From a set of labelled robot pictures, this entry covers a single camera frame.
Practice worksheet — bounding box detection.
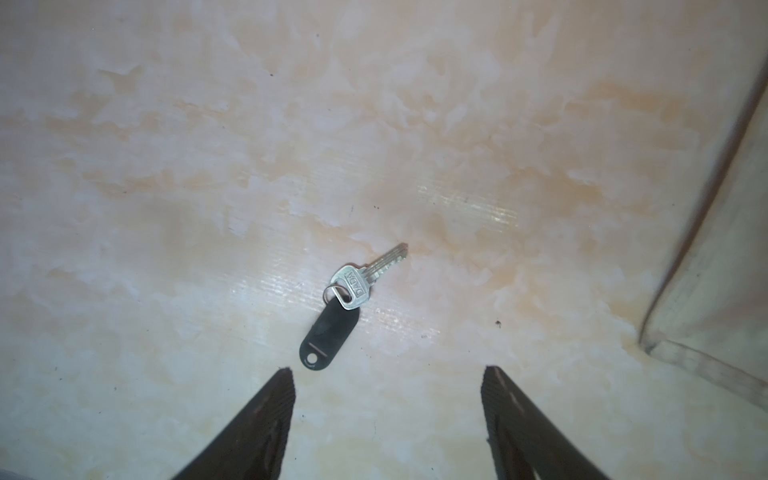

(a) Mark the silver key with black tag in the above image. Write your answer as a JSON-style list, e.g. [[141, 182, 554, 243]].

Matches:
[[299, 243, 408, 371]]

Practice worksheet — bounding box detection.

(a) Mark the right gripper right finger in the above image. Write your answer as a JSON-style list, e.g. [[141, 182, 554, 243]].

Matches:
[[481, 366, 608, 480]]

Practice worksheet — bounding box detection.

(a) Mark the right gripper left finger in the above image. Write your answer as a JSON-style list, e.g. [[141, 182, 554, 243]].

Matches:
[[175, 368, 296, 479]]

